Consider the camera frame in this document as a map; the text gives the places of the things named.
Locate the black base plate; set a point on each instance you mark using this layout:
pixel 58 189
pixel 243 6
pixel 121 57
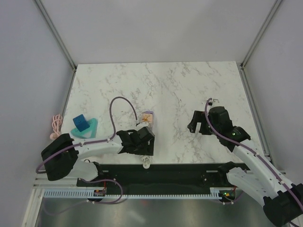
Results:
pixel 162 178

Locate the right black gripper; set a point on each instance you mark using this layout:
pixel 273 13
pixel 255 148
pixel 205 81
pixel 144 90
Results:
pixel 198 117

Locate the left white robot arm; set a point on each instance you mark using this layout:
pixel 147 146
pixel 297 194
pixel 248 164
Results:
pixel 65 156

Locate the aluminium frame post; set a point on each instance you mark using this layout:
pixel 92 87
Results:
pixel 42 9
pixel 265 25

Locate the left aluminium frame post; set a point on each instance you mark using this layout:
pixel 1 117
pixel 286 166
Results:
pixel 42 9

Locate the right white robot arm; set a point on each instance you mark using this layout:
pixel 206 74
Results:
pixel 280 198

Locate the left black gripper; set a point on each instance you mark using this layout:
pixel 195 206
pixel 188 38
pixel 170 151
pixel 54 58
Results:
pixel 147 150

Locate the purple power strip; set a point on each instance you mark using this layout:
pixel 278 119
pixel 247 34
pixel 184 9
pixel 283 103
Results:
pixel 149 125

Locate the right aluminium frame post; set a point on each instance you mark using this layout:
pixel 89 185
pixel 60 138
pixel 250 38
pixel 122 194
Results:
pixel 265 25

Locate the teal triangular power strip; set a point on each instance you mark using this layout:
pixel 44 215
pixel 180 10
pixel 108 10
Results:
pixel 87 133

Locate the blue cube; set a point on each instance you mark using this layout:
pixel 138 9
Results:
pixel 80 123

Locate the white slotted cable duct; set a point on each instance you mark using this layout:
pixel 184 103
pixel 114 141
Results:
pixel 98 194

